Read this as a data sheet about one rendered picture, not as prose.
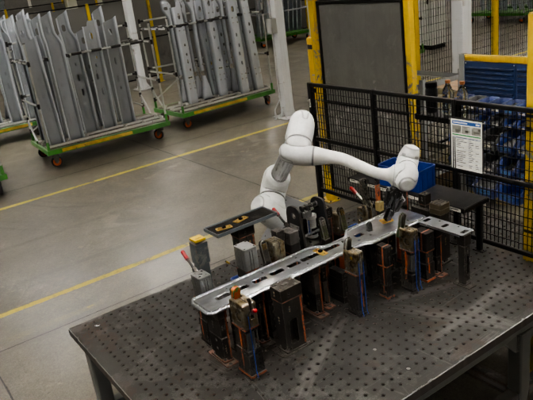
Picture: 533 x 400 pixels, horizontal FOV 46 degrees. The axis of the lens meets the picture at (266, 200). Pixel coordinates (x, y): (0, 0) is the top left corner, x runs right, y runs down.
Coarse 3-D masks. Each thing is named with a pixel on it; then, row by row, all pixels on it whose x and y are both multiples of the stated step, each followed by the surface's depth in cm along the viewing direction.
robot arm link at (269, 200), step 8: (264, 192) 380; (272, 192) 378; (256, 200) 374; (264, 200) 371; (272, 200) 374; (280, 200) 378; (280, 208) 376; (264, 224) 377; (272, 224) 376; (280, 224) 377
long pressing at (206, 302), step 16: (384, 224) 337; (336, 240) 324; (352, 240) 323; (368, 240) 320; (288, 256) 314; (304, 256) 312; (320, 256) 310; (336, 256) 309; (256, 272) 303; (272, 272) 301; (288, 272) 299; (304, 272) 298; (224, 288) 292; (256, 288) 288; (192, 304) 283; (208, 304) 280; (224, 304) 278
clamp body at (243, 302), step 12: (240, 300) 267; (252, 300) 266; (240, 312) 264; (240, 324) 268; (252, 324) 267; (240, 336) 272; (252, 336) 270; (240, 348) 275; (252, 348) 272; (240, 360) 279; (252, 360) 273; (252, 372) 274; (264, 372) 277
